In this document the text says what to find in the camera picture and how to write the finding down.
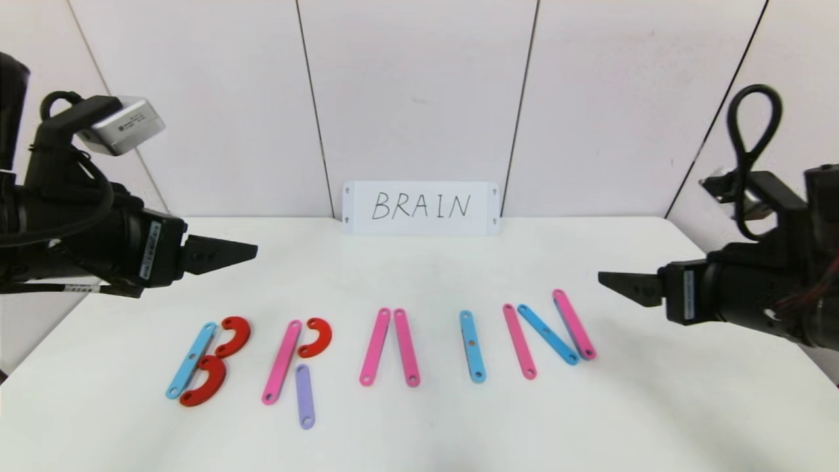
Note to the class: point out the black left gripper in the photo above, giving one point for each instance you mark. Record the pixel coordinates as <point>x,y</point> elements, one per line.
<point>161,250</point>

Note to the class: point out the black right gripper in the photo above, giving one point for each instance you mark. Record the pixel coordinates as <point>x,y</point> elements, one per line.
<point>683,289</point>

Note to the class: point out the short blue bar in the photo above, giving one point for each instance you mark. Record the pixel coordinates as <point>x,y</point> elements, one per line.
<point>549,334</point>

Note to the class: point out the long pink bar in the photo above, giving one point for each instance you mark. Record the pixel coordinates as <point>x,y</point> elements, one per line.
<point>282,360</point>
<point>520,341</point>
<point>406,347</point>
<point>375,346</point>

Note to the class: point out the red C-shaped piece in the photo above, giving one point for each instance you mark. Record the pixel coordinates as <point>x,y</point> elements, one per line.
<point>237,334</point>
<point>216,380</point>
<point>321,337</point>

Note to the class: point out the short purple bar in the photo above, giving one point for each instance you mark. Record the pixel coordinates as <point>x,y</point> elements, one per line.
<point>305,400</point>

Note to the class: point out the orange and black left arm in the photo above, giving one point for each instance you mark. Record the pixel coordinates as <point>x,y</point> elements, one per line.
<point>59,236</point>

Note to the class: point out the white sign reading BRAIN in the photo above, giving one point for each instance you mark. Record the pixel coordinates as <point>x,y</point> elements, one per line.
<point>357,223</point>

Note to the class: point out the long blue bar orange underside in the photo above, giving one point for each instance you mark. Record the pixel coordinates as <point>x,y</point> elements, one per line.
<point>190,360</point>
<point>472,357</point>

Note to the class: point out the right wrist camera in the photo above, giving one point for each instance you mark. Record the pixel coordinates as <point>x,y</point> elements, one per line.
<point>727,187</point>

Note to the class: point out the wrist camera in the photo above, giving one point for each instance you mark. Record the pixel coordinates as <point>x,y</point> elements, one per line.
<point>727,187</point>
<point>124,128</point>

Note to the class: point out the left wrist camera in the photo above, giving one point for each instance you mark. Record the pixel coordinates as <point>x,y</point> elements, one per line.
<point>124,128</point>

